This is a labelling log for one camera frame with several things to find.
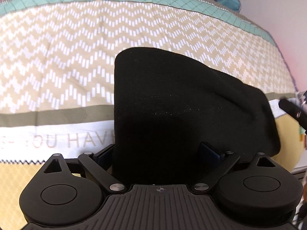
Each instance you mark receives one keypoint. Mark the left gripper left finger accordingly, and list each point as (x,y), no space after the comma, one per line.
(96,166)

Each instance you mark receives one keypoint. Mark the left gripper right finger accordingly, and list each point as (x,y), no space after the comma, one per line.
(219,168)

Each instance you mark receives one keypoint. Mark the black pants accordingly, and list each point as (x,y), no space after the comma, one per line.
(174,115)

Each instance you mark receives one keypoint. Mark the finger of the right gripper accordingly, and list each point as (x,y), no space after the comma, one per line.
(294,111)

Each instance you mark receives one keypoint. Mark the patterned quilt bedspread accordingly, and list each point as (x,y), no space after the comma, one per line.
(57,74)

